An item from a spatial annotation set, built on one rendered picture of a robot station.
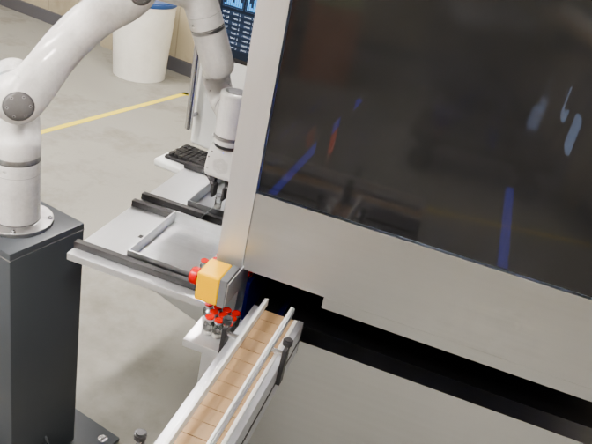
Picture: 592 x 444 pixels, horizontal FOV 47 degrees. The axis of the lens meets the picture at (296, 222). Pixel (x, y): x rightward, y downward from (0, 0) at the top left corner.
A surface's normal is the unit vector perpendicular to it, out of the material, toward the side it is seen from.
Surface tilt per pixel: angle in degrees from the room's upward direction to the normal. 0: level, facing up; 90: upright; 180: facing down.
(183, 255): 0
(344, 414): 90
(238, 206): 90
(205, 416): 0
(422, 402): 90
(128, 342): 0
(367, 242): 90
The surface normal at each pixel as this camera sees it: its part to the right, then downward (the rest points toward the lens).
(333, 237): -0.31, 0.40
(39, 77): 0.65, 0.11
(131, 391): 0.18, -0.87
